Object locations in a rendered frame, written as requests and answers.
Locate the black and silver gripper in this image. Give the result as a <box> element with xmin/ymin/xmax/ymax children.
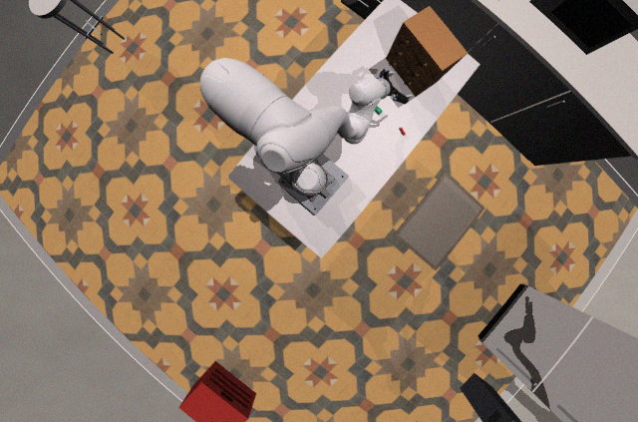
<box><xmin>377</xmin><ymin>69</ymin><xmax>412</xmax><ymax>105</ymax></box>

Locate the brown small chest of drawers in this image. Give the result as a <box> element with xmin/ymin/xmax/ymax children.
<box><xmin>386</xmin><ymin>6</ymin><xmax>468</xmax><ymax>97</ymax></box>

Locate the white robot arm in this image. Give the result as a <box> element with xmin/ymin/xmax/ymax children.
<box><xmin>199</xmin><ymin>58</ymin><xmax>391</xmax><ymax>202</ymax></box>

